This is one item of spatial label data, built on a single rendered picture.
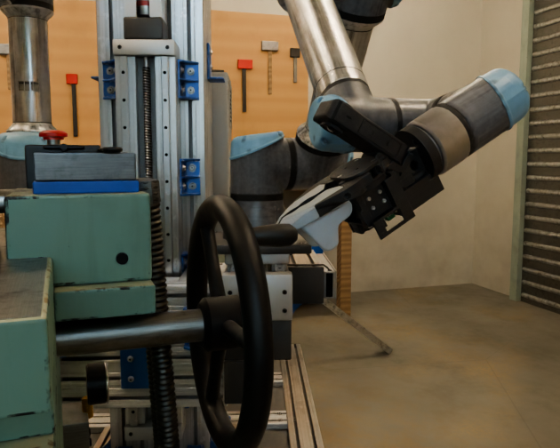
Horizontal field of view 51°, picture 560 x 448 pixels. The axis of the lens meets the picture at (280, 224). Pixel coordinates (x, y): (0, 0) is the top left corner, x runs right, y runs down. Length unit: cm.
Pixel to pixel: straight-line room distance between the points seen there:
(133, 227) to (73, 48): 340
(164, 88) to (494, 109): 80
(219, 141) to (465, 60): 336
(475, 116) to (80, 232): 46
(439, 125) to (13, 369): 52
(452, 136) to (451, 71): 403
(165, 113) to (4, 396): 103
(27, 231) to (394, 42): 408
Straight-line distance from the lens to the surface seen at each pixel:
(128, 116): 137
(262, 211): 124
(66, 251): 61
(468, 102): 75
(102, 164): 61
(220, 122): 168
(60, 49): 398
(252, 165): 124
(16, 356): 39
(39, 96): 149
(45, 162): 61
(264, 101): 409
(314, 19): 93
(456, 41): 480
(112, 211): 60
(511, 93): 78
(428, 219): 464
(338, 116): 66
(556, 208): 413
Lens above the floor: 100
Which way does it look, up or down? 6 degrees down
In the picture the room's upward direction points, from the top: straight up
